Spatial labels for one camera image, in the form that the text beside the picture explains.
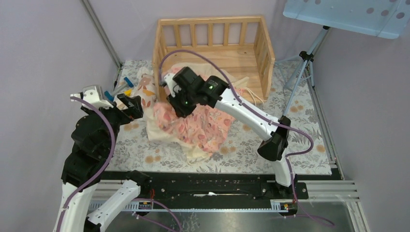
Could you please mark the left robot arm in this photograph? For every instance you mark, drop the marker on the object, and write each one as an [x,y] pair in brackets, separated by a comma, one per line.
[94,140]

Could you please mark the grey diagonal pole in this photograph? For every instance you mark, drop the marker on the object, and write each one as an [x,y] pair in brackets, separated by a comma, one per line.
[101,32]

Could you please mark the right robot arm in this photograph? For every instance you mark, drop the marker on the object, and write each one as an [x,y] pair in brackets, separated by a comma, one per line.
[273,131]

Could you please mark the light blue perforated panel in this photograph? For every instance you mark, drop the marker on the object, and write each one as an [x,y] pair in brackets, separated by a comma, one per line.
[380,18]

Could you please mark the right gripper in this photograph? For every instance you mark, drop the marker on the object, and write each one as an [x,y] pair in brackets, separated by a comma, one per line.
[173,98]

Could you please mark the pink patterned bed cushion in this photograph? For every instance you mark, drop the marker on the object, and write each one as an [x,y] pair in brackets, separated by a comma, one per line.
[200,134]

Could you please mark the blue toy item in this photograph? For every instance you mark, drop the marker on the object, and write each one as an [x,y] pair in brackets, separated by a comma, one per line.
[111,95]

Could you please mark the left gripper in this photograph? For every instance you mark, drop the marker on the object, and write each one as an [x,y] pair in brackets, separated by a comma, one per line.
[134,110]

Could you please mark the black tripod stand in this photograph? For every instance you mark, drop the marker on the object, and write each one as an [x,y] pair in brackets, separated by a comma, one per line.
[304,69]

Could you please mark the wooden pet bed frame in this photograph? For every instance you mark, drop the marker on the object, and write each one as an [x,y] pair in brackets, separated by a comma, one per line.
[239,45]

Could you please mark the floral table mat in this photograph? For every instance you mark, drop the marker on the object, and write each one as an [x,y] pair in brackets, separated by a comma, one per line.
[238,154]

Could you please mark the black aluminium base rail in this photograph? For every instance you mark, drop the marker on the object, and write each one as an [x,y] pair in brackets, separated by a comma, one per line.
[206,192]

